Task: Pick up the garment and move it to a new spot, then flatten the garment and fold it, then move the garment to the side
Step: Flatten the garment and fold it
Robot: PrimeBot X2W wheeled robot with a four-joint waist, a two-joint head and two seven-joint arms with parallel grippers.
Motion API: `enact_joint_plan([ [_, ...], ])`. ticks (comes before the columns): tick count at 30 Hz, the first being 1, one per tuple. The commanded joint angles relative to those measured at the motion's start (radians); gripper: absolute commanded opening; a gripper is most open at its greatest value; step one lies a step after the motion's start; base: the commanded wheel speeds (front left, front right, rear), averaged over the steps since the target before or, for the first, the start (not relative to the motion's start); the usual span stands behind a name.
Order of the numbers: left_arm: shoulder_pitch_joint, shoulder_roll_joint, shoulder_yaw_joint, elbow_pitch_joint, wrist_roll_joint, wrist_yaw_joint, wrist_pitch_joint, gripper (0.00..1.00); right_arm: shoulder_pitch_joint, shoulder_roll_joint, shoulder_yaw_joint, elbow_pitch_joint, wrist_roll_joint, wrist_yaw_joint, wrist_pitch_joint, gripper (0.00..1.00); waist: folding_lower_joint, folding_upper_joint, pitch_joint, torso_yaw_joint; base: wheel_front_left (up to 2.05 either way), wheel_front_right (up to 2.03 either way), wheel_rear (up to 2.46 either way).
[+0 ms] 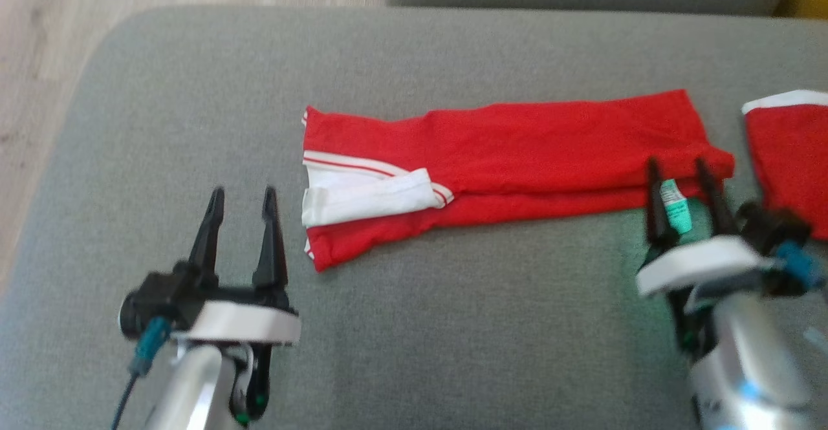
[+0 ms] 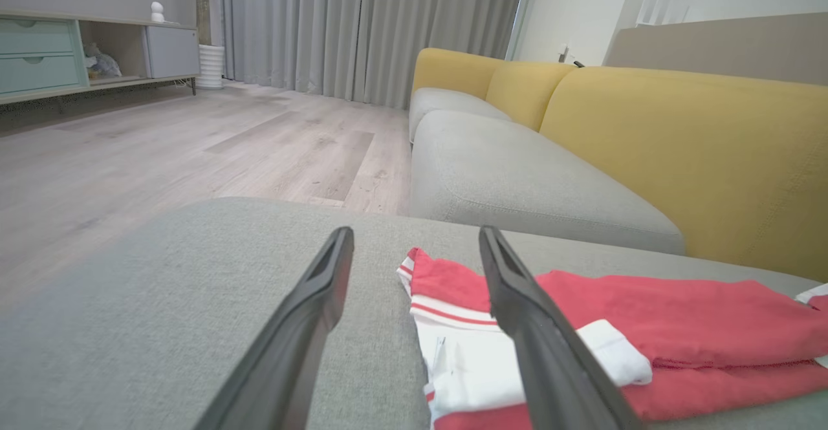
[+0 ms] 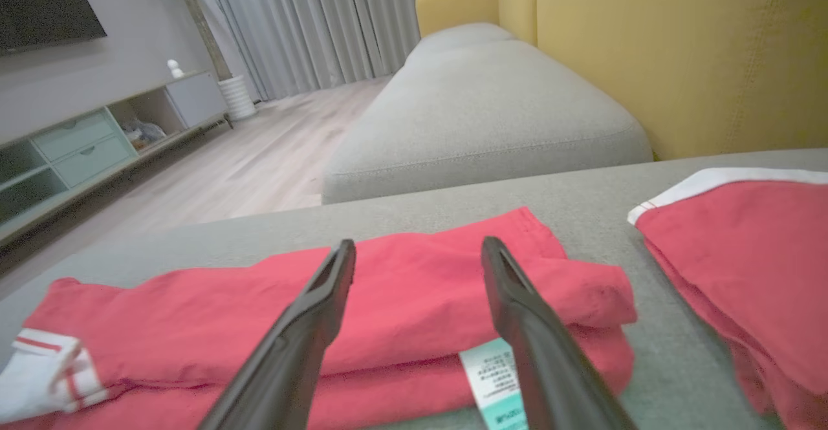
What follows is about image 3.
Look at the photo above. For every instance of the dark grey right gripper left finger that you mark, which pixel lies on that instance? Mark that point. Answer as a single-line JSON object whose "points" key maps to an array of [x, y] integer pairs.
{"points": [[291, 359]]}

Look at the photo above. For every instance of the small grey sofa seat cushion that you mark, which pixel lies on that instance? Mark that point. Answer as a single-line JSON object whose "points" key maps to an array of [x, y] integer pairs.
{"points": [[459, 34]]}

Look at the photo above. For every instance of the small white figurine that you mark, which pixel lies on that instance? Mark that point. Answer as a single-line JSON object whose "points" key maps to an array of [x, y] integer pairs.
{"points": [[174, 69]]}

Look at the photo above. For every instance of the bundle inside cabinet shelf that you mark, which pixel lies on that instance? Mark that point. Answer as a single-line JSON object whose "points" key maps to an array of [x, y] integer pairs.
{"points": [[143, 135]]}

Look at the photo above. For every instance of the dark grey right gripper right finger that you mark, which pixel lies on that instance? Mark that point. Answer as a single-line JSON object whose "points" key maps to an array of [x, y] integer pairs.
{"points": [[550, 365]]}

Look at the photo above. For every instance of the wide yellow sofa backrest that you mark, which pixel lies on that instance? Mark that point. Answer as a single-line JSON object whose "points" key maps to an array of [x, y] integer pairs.
{"points": [[679, 55]]}

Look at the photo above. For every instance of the white ribbed floor vase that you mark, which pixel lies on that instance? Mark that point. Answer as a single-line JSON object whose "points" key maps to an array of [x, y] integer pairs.
{"points": [[237, 97]]}

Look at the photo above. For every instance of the narrow yellow sofa backrest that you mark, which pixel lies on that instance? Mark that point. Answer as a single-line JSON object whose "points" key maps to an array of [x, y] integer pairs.
{"points": [[517, 0]]}

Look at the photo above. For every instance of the black wall television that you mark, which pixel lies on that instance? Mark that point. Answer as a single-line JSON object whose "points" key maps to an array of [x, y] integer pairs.
{"points": [[45, 3]]}

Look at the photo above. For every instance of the large grey sofa seat cushion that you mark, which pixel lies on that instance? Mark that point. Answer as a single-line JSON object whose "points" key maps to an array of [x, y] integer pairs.
{"points": [[479, 113]]}

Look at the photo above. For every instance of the yellow sofa armrest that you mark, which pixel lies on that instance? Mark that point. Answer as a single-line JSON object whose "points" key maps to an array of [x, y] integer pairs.
{"points": [[456, 3]]}

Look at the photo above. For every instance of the grey pleated curtain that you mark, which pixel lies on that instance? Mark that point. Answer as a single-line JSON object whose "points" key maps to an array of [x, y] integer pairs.
{"points": [[310, 22]]}

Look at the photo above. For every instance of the low grey TV cabinet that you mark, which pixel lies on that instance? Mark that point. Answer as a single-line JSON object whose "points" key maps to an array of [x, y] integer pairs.
{"points": [[84, 152]]}

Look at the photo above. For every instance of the red jersey with white sleeves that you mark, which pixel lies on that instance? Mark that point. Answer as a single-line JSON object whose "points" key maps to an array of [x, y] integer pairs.
{"points": [[414, 288]]}

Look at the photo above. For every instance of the red garment with white band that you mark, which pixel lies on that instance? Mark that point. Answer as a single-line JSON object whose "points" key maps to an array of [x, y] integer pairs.
{"points": [[744, 268]]}

